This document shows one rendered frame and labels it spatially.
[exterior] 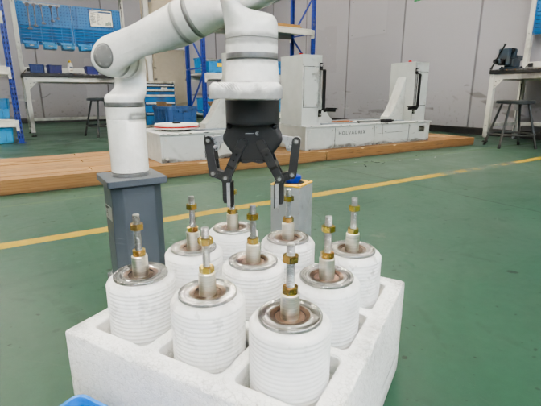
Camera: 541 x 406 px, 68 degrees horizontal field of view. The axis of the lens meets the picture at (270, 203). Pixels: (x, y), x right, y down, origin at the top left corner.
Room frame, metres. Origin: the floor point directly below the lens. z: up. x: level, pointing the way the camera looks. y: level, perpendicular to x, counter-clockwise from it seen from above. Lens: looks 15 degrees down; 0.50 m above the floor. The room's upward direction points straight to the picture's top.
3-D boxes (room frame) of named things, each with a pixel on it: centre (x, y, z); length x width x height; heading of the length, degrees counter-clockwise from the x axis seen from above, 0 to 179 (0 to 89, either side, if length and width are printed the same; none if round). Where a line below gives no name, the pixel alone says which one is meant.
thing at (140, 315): (0.53, 0.18, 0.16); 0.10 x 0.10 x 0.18
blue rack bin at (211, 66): (5.90, 0.80, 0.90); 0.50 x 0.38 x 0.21; 34
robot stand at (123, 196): (1.03, 0.36, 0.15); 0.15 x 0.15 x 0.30; 32
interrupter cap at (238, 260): (0.58, 0.03, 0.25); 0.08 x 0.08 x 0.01
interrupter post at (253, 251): (0.58, 0.03, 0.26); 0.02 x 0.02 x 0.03
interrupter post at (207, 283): (0.47, 0.08, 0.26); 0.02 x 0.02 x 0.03
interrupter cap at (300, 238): (0.68, -0.03, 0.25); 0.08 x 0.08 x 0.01
